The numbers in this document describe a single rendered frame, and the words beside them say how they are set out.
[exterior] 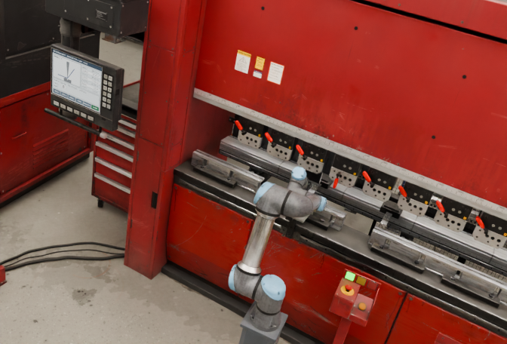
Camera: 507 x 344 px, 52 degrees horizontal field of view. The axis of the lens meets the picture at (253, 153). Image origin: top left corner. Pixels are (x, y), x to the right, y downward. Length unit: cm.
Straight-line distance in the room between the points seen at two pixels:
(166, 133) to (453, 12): 170
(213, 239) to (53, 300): 109
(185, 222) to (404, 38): 181
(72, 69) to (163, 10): 58
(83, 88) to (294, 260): 156
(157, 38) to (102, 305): 174
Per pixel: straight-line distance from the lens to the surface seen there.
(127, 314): 356
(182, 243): 358
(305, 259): 314
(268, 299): 240
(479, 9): 256
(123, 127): 388
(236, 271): 243
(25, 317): 358
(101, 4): 277
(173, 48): 296
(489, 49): 259
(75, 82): 298
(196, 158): 336
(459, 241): 324
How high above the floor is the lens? 256
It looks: 27 degrees down
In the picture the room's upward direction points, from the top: 12 degrees clockwise
